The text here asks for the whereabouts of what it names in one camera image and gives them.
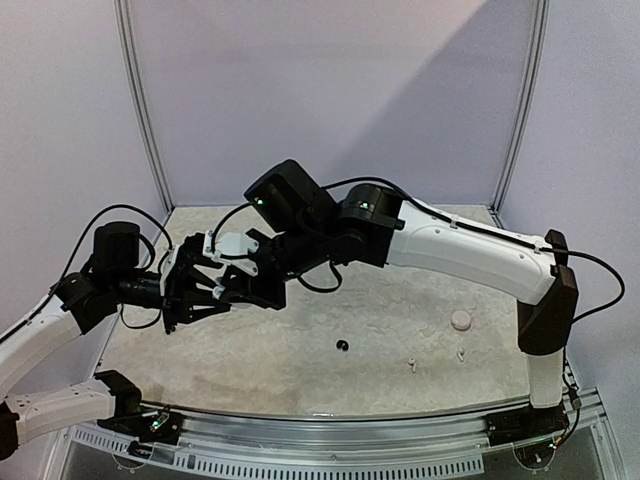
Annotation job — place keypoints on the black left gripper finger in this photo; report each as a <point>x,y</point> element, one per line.
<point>198,311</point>
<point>198,283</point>

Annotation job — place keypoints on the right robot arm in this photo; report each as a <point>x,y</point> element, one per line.
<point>379,224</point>

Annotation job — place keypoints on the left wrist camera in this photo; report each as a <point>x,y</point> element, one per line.
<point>182,258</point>

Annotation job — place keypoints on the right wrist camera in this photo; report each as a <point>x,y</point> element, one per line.
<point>233,249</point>

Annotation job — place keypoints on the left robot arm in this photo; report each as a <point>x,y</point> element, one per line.
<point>111,278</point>

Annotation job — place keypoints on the white oval charging case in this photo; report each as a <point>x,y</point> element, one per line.
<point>218,292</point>

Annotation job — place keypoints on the left aluminium wall post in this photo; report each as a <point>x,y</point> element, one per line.
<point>133,71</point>

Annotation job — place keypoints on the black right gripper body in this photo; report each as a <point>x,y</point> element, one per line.
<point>270,279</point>

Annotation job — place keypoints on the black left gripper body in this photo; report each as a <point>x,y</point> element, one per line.
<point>171,302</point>

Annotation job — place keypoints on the aluminium front rail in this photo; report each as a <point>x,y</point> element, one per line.
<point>453,445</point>

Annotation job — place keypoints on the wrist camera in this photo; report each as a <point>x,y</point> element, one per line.
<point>182,258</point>
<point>233,249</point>

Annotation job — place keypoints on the aluminium wall post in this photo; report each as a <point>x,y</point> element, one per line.
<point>525,99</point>
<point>133,71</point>

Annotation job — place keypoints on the right aluminium wall post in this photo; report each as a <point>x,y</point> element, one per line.
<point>525,99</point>

